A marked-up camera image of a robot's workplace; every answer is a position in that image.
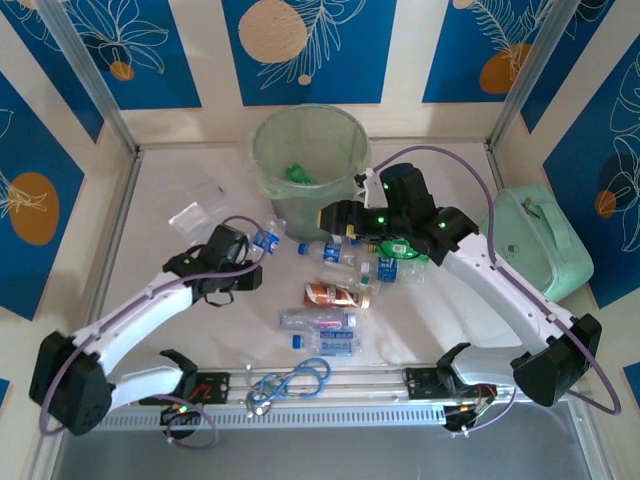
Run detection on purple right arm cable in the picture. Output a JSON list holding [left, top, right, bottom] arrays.
[[377, 144, 623, 437]]

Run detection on clear bottle red blue label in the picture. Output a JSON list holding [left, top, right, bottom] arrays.
[[278, 308, 359, 332]]

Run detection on translucent green waste bin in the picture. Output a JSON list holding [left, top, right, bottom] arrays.
[[242, 103, 374, 242]]

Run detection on clear bag white contents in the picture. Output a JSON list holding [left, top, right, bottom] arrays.
[[168, 201, 217, 242]]

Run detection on copper label plastic bottle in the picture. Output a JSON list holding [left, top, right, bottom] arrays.
[[303, 281, 371, 310]]

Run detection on aluminium frame post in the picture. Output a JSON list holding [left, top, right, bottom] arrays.
[[34, 0, 142, 157], [484, 0, 584, 151]]

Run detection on grey metal sheet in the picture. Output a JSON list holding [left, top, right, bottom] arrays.
[[29, 399, 614, 480]]

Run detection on coiled blue cable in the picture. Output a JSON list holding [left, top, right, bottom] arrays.
[[247, 357, 332, 417]]

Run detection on blue label bottle white cap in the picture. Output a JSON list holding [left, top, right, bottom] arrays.
[[359, 257, 427, 286]]

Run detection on grey slotted cable duct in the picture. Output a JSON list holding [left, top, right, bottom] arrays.
[[62, 403, 447, 429]]

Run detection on clear bottle round blue logo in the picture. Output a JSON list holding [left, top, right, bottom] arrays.
[[248, 218, 287, 267]]

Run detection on aluminium table side rail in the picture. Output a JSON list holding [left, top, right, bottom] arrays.
[[74, 149, 146, 341], [485, 144, 507, 201]]

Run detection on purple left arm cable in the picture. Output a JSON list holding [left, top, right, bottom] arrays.
[[39, 215, 265, 449]]

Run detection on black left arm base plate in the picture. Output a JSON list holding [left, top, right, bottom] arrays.
[[138, 371, 232, 406]]

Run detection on small circuit board with wires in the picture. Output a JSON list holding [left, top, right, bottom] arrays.
[[159, 402, 204, 426], [442, 399, 496, 434]]

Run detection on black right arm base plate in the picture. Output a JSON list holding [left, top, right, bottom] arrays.
[[402, 367, 501, 401]]

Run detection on clear bottle blue white label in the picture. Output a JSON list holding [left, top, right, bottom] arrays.
[[298, 240, 362, 267]]

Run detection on clear bottle blue cap label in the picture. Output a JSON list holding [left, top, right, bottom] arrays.
[[292, 328, 365, 357]]

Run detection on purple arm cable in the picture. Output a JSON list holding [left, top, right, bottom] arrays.
[[39, 215, 265, 449], [377, 144, 623, 437]]

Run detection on aluminium front rail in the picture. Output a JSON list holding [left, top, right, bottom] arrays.
[[42, 367, 589, 409]]

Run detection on white table cover sheet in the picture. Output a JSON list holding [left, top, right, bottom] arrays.
[[97, 142, 556, 374]]

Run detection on mint green zipper bag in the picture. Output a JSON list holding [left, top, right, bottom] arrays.
[[482, 182, 595, 303]]

